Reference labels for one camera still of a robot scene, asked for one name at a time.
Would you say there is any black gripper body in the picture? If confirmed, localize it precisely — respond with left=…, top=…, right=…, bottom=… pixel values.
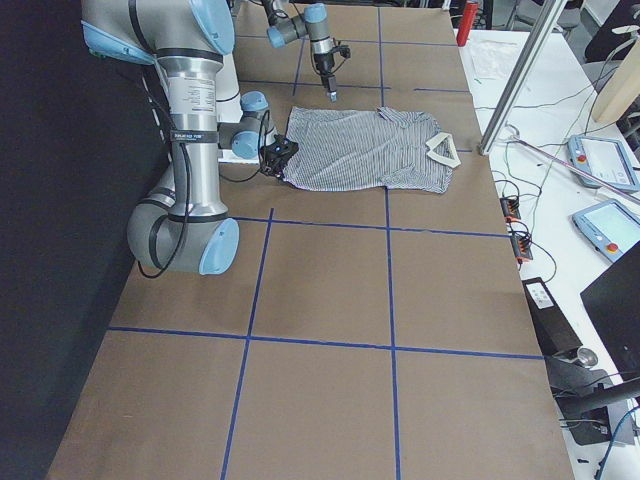
left=259, top=143, right=294, bottom=178
left=314, top=51, right=336, bottom=91

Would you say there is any navy white striped polo shirt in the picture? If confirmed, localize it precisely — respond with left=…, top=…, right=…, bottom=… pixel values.
left=284, top=107, right=461, bottom=194

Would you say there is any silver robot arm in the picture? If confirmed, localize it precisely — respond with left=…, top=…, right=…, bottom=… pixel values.
left=259, top=1, right=349, bottom=102
left=82, top=1, right=298, bottom=275

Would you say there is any red cylinder bottle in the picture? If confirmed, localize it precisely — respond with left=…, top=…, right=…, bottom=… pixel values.
left=456, top=0, right=479, bottom=47

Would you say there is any orange black connector strip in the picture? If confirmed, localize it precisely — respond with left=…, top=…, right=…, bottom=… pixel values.
left=499, top=196, right=533, bottom=265

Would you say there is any upper teach pendant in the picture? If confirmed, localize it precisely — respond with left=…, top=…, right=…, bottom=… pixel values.
left=568, top=135, right=639, bottom=193

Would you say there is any teach pendant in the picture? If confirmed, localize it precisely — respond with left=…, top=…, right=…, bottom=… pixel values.
left=568, top=135, right=639, bottom=193
left=571, top=199, right=640, bottom=263

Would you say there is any lower teach pendant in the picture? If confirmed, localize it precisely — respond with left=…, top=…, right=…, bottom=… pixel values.
left=571, top=199, right=640, bottom=263

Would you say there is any black box with label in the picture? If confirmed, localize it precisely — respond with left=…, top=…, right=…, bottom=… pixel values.
left=522, top=277, right=582, bottom=356

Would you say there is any black monitor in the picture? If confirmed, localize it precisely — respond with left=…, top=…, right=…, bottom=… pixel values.
left=580, top=248, right=640, bottom=380

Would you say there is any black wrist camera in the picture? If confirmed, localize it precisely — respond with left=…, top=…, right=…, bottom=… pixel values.
left=332, top=43, right=351, bottom=59
left=271, top=139, right=299, bottom=157

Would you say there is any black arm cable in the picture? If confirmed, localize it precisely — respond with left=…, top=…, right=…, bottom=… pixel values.
left=137, top=99, right=271, bottom=279

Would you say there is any aluminium frame post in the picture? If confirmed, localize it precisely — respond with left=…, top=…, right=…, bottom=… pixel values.
left=478, top=0, right=567, bottom=155

